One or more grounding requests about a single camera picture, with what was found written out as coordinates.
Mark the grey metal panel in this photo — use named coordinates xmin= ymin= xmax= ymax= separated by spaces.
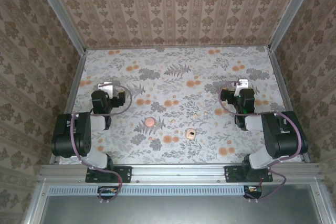
xmin=25 ymin=182 xmax=326 ymax=224

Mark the aluminium mounting rail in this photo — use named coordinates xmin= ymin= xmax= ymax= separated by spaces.
xmin=39 ymin=163 xmax=323 ymax=184

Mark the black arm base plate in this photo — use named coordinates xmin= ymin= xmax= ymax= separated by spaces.
xmin=224 ymin=165 xmax=274 ymax=183
xmin=85 ymin=165 xmax=132 ymax=184

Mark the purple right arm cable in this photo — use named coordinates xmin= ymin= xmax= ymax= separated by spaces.
xmin=219 ymin=81 xmax=302 ymax=204

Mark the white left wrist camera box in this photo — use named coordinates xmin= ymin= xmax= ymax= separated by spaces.
xmin=97 ymin=82 xmax=114 ymax=99

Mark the floral tablecloth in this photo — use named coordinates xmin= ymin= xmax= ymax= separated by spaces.
xmin=59 ymin=46 xmax=307 ymax=166

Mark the aluminium side rail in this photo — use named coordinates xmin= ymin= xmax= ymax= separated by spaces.
xmin=49 ymin=49 xmax=87 ymax=166
xmin=268 ymin=49 xmax=312 ymax=163

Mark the aluminium frame post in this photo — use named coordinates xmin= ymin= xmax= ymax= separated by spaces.
xmin=268 ymin=0 xmax=322 ymax=51
xmin=30 ymin=0 xmax=87 ymax=55

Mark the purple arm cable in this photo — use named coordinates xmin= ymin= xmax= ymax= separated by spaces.
xmin=70 ymin=84 xmax=133 ymax=204
xmin=219 ymin=81 xmax=302 ymax=204

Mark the grey slotted cable duct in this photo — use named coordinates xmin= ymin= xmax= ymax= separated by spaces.
xmin=48 ymin=185 xmax=263 ymax=196

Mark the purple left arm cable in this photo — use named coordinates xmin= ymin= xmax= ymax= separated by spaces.
xmin=70 ymin=84 xmax=133 ymax=204

